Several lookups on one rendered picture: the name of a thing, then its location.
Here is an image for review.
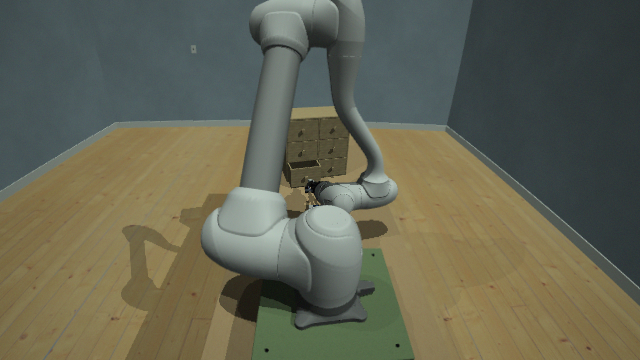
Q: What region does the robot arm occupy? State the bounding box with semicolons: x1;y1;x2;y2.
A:
200;0;398;330

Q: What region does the dark brown wooden chest of drawers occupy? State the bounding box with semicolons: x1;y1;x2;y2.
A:
282;106;350;182

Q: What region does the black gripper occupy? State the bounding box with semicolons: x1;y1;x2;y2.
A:
305;179;323;195

